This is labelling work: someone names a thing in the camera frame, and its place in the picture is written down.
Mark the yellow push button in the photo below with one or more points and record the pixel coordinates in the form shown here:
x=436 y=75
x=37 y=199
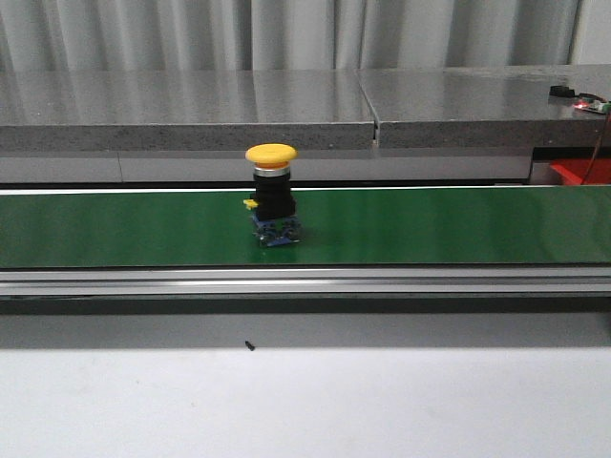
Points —
x=272 y=206

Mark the grey stone right slab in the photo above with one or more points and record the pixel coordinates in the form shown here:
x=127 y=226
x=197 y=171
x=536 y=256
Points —
x=483 y=107

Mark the grey stone slab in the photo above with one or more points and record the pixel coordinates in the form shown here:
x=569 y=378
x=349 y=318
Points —
x=182 y=110
x=483 y=107

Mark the green conveyor belt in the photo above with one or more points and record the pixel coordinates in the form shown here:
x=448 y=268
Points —
x=564 y=224

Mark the red plastic bin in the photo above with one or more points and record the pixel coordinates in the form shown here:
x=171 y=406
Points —
x=577 y=171

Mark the small black sensor box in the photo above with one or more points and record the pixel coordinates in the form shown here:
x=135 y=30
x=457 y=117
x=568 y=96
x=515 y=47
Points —
x=562 y=91

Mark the grey stone left slab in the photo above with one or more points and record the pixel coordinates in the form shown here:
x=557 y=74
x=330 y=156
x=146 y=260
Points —
x=182 y=110

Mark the green circuit board red LED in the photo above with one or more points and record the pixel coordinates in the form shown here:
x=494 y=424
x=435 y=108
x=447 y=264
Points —
x=593 y=105

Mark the grey pleated curtain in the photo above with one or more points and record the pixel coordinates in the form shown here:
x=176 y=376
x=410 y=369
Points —
x=284 y=35

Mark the aluminium conveyor frame rail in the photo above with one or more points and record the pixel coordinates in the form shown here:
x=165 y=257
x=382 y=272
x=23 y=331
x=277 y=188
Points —
x=313 y=289

